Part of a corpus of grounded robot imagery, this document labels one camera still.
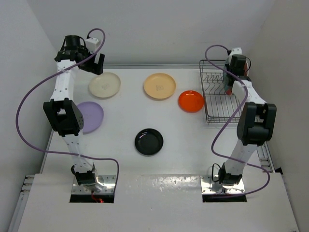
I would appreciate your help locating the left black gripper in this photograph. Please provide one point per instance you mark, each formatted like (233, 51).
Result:
(96, 68)

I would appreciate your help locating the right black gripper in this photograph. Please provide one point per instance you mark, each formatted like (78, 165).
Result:
(228, 65)

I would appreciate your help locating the cream bear plate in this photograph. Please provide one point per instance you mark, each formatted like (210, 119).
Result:
(105, 85)

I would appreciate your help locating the lavender plastic plate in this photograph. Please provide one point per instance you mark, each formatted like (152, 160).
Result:
(93, 115)

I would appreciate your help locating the orange plate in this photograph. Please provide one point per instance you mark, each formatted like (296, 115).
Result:
(190, 101)

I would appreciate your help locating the peach beige plate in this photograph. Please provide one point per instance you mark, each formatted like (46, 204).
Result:
(159, 86)

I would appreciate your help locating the black plate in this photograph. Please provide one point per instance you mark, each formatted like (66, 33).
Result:
(148, 142)

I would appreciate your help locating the red teal flower plate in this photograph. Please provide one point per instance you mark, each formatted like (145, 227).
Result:
(228, 81)

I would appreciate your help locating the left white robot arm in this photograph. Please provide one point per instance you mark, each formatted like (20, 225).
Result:
(63, 114)

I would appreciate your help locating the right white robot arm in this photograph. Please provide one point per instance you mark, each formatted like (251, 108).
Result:
(256, 122)

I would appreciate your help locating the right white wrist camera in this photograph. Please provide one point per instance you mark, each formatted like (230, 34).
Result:
(236, 51)

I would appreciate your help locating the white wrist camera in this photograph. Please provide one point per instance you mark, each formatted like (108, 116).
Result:
(92, 44)
(236, 51)

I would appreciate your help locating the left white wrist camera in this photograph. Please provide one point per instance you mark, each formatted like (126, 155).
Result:
(92, 44)

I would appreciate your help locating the black wire dish rack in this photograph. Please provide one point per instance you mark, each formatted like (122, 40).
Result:
(218, 106)

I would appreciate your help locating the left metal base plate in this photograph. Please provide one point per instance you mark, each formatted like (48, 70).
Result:
(104, 186)

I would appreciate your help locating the metal base plate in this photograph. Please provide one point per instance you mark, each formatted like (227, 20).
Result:
(209, 187)
(104, 186)

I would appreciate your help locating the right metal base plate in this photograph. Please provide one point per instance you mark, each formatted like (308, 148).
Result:
(209, 187)

